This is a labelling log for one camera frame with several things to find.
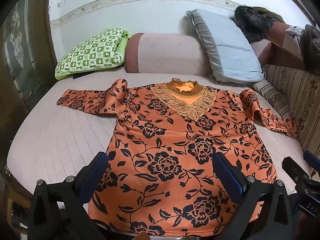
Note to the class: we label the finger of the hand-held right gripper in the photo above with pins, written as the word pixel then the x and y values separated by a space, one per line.
pixel 311 158
pixel 293 171

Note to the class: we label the grey pillow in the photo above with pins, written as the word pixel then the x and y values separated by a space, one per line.
pixel 230 52

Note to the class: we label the pink brown bolster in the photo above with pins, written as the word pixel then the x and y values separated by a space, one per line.
pixel 165 55

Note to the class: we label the white grey patterned cloth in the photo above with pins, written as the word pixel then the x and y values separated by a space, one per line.
pixel 295 31

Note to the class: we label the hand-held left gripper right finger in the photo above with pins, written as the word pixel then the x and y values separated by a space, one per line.
pixel 230 177

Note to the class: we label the dark furry garment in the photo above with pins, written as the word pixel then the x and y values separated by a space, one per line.
pixel 255 23

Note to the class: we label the wooden glass door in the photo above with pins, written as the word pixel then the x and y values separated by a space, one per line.
pixel 20 67

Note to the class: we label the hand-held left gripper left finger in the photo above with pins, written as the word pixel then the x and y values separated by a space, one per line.
pixel 96 170

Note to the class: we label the dark grey cloth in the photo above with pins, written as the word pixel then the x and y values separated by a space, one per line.
pixel 311 42

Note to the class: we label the orange black floral shirt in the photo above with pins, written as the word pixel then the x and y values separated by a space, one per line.
pixel 175 142

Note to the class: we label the green checkered pillow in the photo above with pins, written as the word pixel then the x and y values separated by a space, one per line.
pixel 92 52

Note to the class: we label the olive green garment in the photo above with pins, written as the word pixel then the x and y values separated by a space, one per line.
pixel 272 13

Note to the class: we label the pink brown cushion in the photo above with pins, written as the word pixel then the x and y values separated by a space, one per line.
pixel 282 47

